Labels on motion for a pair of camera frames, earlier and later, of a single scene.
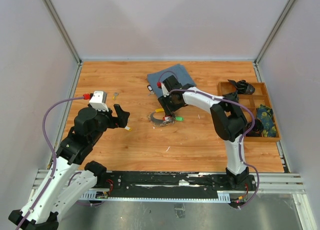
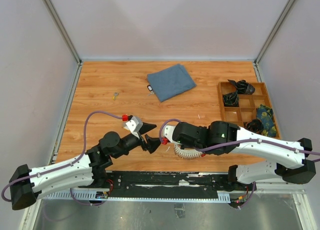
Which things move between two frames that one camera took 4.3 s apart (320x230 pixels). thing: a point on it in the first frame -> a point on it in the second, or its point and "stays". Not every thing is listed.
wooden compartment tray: x=251 y=101 stays
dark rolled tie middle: x=232 y=96 stays
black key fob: x=149 y=87 stays
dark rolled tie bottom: x=256 y=131 stays
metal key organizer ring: x=159 y=123 -> x=187 y=154
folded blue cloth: x=178 y=70 stays
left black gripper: x=121 y=114 -> x=152 y=145
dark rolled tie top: x=242 y=86 stays
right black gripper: x=168 y=109 -> x=183 y=146
